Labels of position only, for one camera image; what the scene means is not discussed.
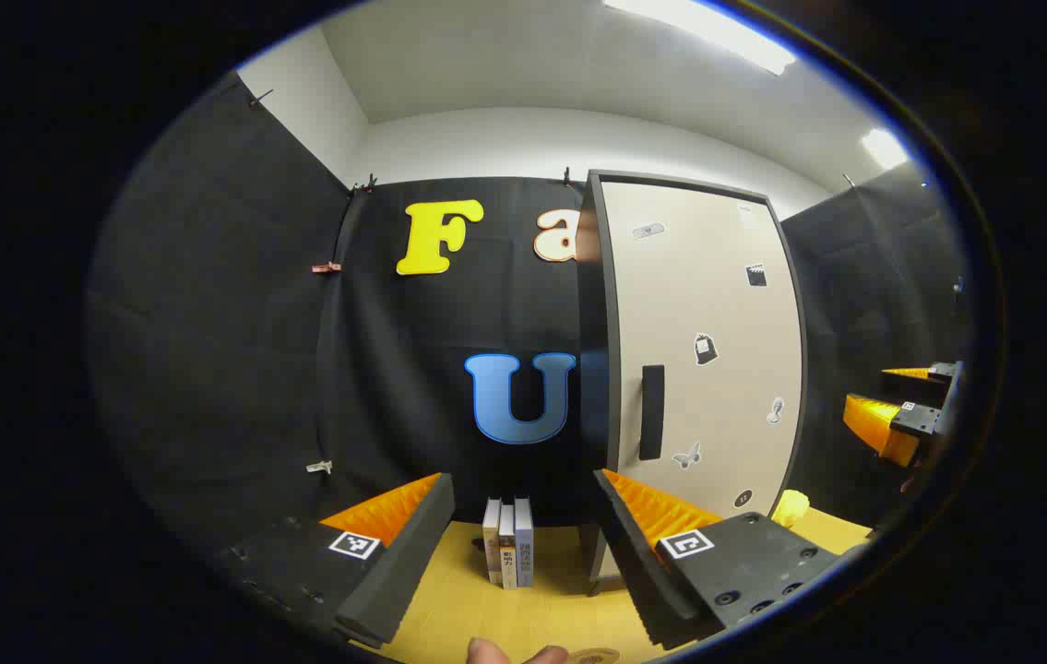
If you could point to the small ceiling light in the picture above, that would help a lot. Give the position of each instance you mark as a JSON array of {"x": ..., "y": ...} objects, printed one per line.
[{"x": 885, "y": 148}]

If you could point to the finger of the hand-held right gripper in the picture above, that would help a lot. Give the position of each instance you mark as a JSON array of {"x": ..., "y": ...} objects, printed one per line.
[
  {"x": 940, "y": 373},
  {"x": 920, "y": 421}
]

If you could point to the black backdrop cloth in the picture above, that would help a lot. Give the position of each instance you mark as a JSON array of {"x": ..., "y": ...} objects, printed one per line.
[{"x": 237, "y": 350}]

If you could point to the white book orange print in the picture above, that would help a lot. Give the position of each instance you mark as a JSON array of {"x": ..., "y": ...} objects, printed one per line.
[{"x": 507, "y": 549}]

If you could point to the cream spine book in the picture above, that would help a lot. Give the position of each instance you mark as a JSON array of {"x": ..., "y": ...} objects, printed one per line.
[{"x": 492, "y": 544}]

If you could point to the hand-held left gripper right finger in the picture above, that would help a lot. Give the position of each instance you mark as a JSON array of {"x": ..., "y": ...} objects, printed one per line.
[{"x": 638, "y": 563}]

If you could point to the white backdrop clip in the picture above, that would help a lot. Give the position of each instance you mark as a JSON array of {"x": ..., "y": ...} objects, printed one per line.
[{"x": 320, "y": 467}]

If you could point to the pale blue spine book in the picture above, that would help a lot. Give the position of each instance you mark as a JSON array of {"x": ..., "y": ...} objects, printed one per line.
[{"x": 524, "y": 544}]

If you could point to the dark grey cabinet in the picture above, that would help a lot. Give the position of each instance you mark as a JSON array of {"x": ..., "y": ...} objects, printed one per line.
[{"x": 592, "y": 369}]

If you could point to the red backdrop clip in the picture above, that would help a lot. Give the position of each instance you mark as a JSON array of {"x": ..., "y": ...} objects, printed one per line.
[{"x": 327, "y": 267}]

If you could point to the yellow sponge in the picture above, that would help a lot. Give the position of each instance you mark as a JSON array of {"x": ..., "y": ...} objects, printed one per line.
[{"x": 791, "y": 507}]

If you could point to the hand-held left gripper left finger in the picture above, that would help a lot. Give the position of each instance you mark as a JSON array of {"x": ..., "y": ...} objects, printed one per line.
[{"x": 403, "y": 563}]

